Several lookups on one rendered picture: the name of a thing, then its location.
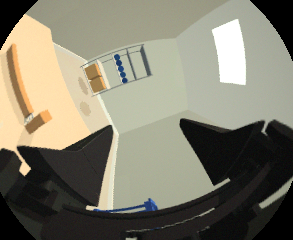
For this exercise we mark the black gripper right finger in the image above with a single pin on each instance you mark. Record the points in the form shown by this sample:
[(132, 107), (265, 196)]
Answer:
[(218, 148)]

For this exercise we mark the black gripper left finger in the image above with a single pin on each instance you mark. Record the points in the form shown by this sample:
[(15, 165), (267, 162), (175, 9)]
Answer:
[(80, 166)]

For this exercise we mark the wooden rail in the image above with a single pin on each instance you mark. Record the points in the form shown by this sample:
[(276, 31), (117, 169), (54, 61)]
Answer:
[(16, 81)]

